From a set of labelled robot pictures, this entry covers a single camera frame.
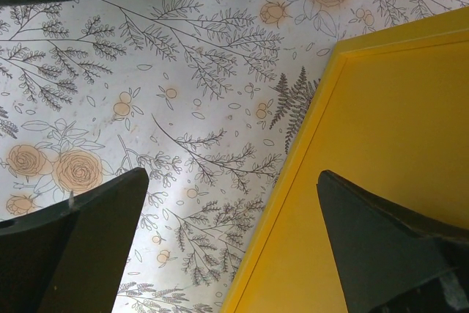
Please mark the yellow wooden shelf box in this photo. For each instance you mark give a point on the yellow wooden shelf box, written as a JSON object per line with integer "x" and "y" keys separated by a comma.
{"x": 390, "y": 115}

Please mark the floral patterned table mat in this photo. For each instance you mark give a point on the floral patterned table mat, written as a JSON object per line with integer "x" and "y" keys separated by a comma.
{"x": 206, "y": 95}

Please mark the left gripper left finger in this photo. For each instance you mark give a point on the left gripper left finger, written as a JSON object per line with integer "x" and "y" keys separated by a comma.
{"x": 70, "y": 256}

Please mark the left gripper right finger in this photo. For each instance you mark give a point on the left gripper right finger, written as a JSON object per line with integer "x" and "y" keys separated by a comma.
{"x": 390, "y": 258}

